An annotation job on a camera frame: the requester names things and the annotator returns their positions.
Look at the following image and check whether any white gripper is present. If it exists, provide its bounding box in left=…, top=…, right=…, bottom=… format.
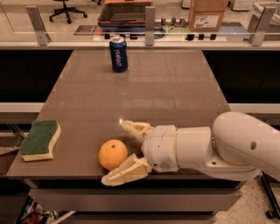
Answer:
left=101, top=120, right=179, bottom=186

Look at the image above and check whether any orange fruit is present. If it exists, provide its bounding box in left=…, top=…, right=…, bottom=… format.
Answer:
left=99, top=140, right=128, bottom=171

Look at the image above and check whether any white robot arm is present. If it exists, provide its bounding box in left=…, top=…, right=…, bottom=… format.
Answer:
left=101, top=111, right=280, bottom=186

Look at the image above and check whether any blue pepsi can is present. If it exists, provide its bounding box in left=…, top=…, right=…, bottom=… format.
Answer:
left=109, top=36, right=128, bottom=72

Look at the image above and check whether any green yellow sponge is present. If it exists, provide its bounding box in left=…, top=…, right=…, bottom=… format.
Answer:
left=20, top=120, right=61, bottom=162

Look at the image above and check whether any grey tray bin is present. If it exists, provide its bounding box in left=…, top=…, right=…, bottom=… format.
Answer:
left=98, top=0, right=154, bottom=25

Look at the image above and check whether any cardboard box with label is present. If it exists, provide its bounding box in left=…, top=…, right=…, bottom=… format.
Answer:
left=188, top=0, right=228, bottom=32

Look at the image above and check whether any black office chair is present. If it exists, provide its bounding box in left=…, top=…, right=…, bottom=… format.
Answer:
left=49, top=0, right=88, bottom=24

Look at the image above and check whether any middle metal glass bracket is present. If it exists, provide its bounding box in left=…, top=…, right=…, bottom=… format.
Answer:
left=145, top=6, right=156, bottom=46

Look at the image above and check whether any metal glass bracket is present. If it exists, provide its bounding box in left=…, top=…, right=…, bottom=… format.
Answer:
left=145, top=6, right=156, bottom=46
left=25, top=6, right=50, bottom=46
left=249, top=6, right=277, bottom=46

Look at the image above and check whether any left metal glass bracket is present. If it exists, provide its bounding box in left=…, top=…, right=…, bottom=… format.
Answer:
left=25, top=6, right=50, bottom=46

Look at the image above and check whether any right metal glass bracket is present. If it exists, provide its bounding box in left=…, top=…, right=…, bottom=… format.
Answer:
left=249, top=6, right=277, bottom=46

